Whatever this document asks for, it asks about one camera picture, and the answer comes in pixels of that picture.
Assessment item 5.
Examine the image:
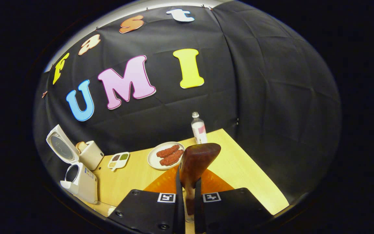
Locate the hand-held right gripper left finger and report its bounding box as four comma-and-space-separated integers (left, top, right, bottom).
107, 166, 186, 234

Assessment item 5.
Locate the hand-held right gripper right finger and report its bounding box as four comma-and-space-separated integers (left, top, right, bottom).
194, 169, 273, 234

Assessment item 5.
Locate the brown wooden spoon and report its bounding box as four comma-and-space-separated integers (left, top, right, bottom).
179, 143, 221, 215

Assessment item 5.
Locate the white rice cooker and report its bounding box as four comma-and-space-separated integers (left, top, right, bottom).
46, 124, 99, 204

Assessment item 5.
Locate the red sausage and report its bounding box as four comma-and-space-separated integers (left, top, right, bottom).
159, 149, 184, 166
156, 145, 180, 158

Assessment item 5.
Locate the white round plate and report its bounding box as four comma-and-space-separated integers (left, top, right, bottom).
147, 142, 185, 170

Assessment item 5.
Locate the white divided grain dish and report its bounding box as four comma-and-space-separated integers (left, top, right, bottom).
108, 152, 130, 171

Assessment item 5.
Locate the clear bottle pink label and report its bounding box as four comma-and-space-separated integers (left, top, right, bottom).
191, 111, 207, 144

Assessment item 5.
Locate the white toaster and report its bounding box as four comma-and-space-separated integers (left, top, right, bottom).
78, 140, 105, 171

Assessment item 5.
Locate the black backdrop cloth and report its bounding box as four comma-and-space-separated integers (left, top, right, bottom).
34, 2, 342, 202

